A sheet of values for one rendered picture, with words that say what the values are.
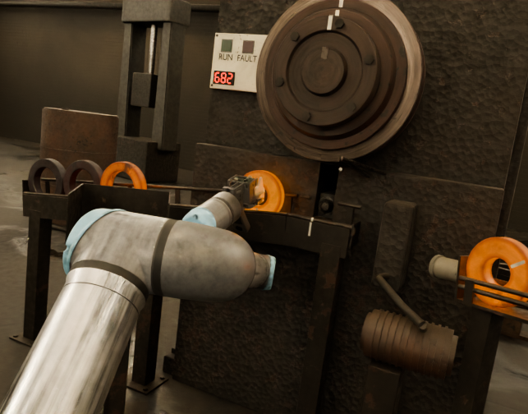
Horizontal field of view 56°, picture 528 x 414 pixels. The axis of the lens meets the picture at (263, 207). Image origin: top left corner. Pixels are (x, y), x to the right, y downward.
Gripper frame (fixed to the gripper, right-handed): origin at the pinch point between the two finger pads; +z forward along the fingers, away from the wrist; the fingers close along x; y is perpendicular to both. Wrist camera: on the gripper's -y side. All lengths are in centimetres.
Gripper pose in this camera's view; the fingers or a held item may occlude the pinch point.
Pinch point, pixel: (260, 189)
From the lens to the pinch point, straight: 153.3
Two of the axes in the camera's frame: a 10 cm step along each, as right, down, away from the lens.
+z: 4.4, -3.6, 8.2
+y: -0.1, -9.2, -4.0
